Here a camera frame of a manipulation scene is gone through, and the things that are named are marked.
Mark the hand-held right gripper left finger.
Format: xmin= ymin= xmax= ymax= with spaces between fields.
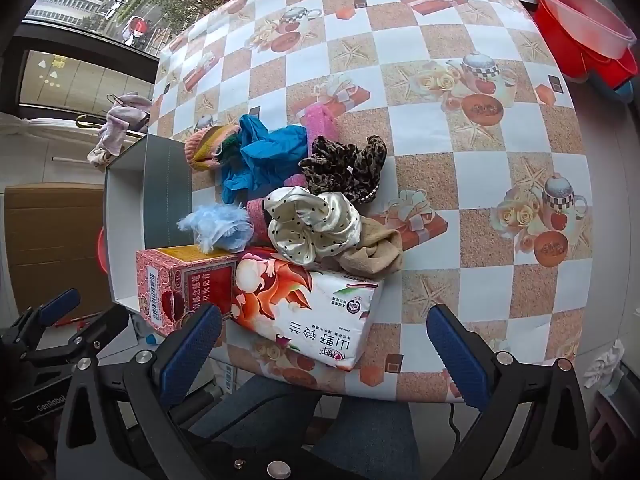
xmin=55 ymin=303 xmax=224 ymax=480

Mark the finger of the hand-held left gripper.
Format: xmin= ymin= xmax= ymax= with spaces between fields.
xmin=22 ymin=304 xmax=132 ymax=376
xmin=0 ymin=287 xmax=83 ymax=356

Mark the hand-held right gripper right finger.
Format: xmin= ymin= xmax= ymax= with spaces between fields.
xmin=426 ymin=303 xmax=592 ymax=480

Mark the light blue fluffy scrunchie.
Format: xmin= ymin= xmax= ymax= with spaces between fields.
xmin=177 ymin=203 xmax=253 ymax=253

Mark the tan sock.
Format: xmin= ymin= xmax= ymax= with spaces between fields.
xmin=335 ymin=217 xmax=405 ymax=278

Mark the grey cardboard box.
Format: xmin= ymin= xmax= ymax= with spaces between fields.
xmin=102 ymin=132 xmax=197 ymax=313

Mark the cream polka dot scrunchie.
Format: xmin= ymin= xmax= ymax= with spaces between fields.
xmin=263 ymin=186 xmax=362 ymax=266

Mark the pink yellow knit hat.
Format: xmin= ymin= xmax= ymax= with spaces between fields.
xmin=184 ymin=124 xmax=243 ymax=173

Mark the blue cloth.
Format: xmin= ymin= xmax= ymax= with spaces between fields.
xmin=220 ymin=114 xmax=308 ymax=206

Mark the leopard print scrunchie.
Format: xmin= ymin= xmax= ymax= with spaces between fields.
xmin=299 ymin=135 xmax=388 ymax=206

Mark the red pen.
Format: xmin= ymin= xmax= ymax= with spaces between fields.
xmin=54 ymin=312 xmax=103 ymax=328

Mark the brown cardboard sheet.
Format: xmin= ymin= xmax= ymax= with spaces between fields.
xmin=4 ymin=182 xmax=108 ymax=311

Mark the red patterned carton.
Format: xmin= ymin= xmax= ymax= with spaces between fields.
xmin=135 ymin=245 xmax=241 ymax=338

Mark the floral tissue pack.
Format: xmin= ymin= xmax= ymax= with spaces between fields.
xmin=220 ymin=250 xmax=385 ymax=371

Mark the white crumpled cloth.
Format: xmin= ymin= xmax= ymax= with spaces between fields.
xmin=582 ymin=340 xmax=626 ymax=388

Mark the checkered patterned tablecloth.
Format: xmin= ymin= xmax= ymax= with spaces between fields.
xmin=147 ymin=0 xmax=593 ymax=401

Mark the pale pink hanging cloth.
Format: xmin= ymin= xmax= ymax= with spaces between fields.
xmin=87 ymin=91 xmax=153 ymax=168

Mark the blue plastic container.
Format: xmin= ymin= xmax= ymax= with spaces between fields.
xmin=612 ymin=80 xmax=638 ymax=106

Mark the red plastic bucket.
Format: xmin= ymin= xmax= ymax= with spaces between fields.
xmin=557 ymin=45 xmax=640 ymax=86

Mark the red plastic basin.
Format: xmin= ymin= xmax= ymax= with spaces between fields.
xmin=532 ymin=0 xmax=638 ymax=61

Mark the black power cable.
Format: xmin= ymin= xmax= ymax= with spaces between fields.
xmin=445 ymin=402 xmax=463 ymax=456

